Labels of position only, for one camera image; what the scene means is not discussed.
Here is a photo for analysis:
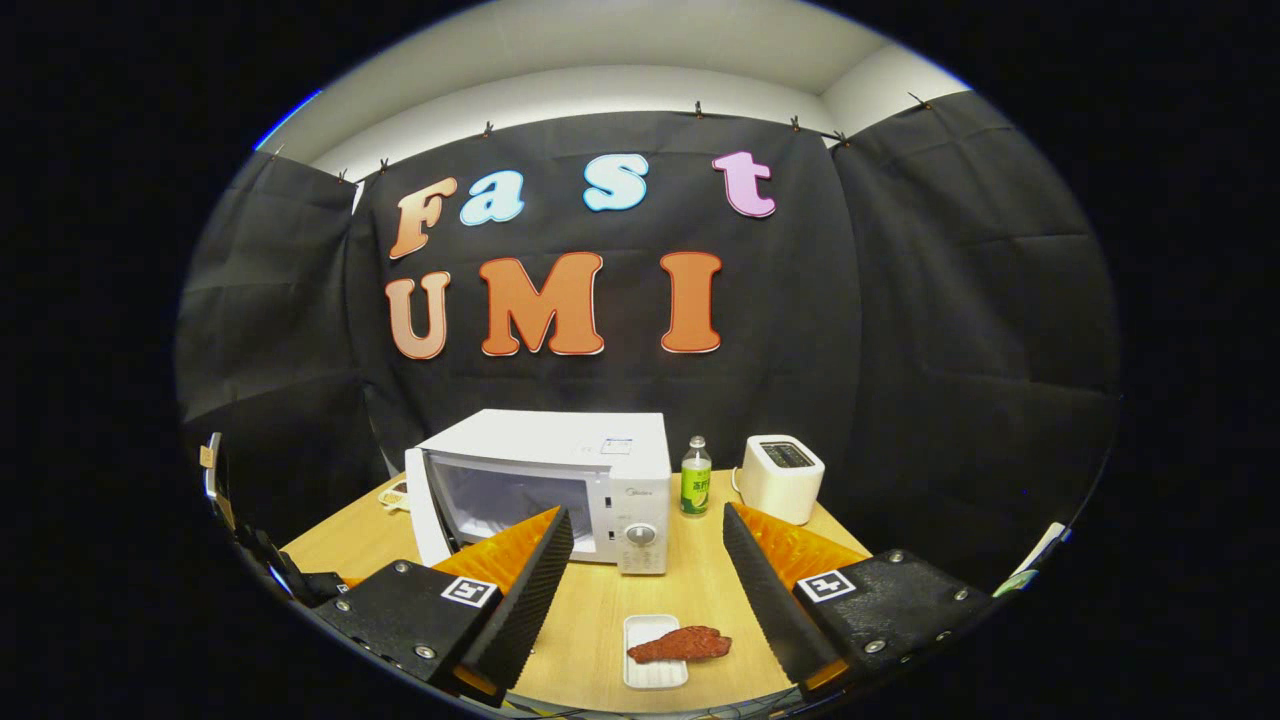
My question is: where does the green label drink bottle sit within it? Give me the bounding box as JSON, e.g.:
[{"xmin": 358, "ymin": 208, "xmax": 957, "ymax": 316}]
[{"xmin": 680, "ymin": 435, "xmax": 713, "ymax": 518}]

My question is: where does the black backdrop cloth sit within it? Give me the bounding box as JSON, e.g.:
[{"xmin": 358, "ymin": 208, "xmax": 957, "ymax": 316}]
[{"xmin": 175, "ymin": 90, "xmax": 1121, "ymax": 591}]

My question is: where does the red meat piece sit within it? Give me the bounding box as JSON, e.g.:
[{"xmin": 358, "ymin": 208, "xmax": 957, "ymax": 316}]
[{"xmin": 627, "ymin": 625, "xmax": 733, "ymax": 665}]

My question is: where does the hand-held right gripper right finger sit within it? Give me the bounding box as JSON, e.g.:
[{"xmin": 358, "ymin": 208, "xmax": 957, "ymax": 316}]
[{"xmin": 722, "ymin": 502, "xmax": 1001, "ymax": 701}]

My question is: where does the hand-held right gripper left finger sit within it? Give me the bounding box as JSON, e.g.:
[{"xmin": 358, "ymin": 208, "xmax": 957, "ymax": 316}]
[{"xmin": 310, "ymin": 507, "xmax": 576, "ymax": 709}]

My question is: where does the white microwave oven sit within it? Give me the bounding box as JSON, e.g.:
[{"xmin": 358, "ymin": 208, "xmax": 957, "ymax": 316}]
[{"xmin": 403, "ymin": 408, "xmax": 673, "ymax": 576}]

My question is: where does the white toaster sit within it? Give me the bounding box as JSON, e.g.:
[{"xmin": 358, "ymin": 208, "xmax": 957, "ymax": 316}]
[{"xmin": 736, "ymin": 434, "xmax": 827, "ymax": 527}]

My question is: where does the white rectangular tray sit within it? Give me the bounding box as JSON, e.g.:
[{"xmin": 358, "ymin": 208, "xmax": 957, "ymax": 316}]
[{"xmin": 622, "ymin": 613, "xmax": 691, "ymax": 691}]

